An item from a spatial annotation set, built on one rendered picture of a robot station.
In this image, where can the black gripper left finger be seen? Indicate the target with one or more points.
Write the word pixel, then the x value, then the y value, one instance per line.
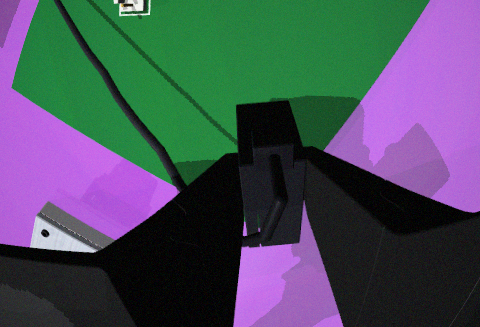
pixel 179 268

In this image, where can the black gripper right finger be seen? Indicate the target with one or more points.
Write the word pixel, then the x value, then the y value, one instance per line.
pixel 394 258

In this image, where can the green circuit board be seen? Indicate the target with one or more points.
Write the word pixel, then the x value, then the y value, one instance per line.
pixel 183 65

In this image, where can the black connector plug with cable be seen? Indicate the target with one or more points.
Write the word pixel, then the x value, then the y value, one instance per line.
pixel 269 153

